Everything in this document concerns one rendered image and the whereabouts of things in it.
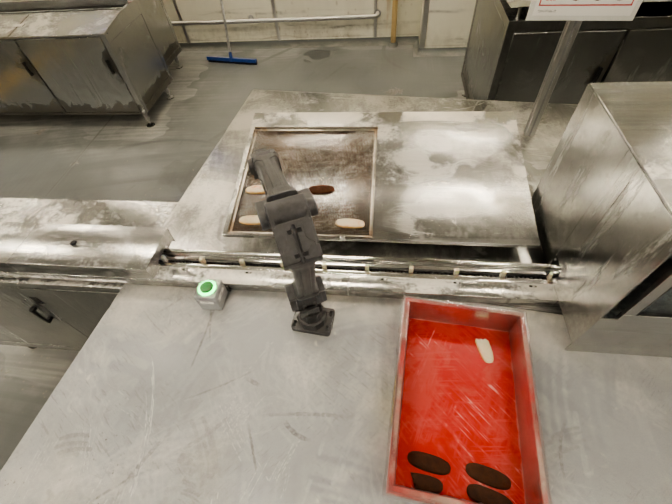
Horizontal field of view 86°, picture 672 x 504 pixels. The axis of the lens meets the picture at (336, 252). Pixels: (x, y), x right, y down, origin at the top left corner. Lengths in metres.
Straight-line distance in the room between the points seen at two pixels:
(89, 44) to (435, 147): 2.90
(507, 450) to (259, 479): 0.59
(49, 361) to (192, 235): 1.37
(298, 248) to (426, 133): 0.96
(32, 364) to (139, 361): 1.44
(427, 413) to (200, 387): 0.62
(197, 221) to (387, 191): 0.73
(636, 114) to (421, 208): 0.59
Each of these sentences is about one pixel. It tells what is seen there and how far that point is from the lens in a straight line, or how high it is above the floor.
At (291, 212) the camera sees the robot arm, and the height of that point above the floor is 1.35.
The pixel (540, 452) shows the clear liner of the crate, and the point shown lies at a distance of 0.97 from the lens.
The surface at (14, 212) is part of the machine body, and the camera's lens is 2.03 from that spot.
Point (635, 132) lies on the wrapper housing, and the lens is 1.06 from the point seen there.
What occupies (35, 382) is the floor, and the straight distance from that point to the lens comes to 2.57.
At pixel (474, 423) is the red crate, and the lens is 1.05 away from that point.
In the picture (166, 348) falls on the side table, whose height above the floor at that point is 0.82.
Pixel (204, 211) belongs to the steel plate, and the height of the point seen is 0.82.
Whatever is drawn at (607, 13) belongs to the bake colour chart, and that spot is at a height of 1.30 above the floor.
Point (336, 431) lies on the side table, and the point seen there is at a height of 0.82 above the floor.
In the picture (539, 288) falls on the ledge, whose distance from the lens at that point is 1.23.
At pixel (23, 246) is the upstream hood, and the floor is 0.92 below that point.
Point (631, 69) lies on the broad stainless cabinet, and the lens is 2.96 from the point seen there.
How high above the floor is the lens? 1.81
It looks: 52 degrees down
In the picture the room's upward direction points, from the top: 6 degrees counter-clockwise
